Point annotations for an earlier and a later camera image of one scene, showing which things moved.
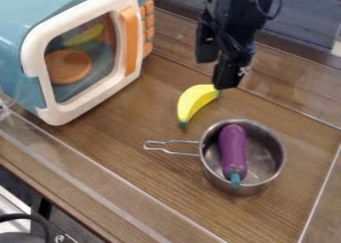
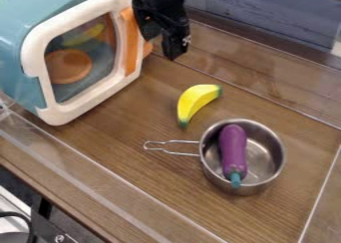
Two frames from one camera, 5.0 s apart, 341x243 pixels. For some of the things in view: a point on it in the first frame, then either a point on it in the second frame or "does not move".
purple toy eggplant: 233,146 does not move
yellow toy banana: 190,99 does not move
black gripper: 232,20 → 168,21
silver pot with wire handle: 265,155 does not move
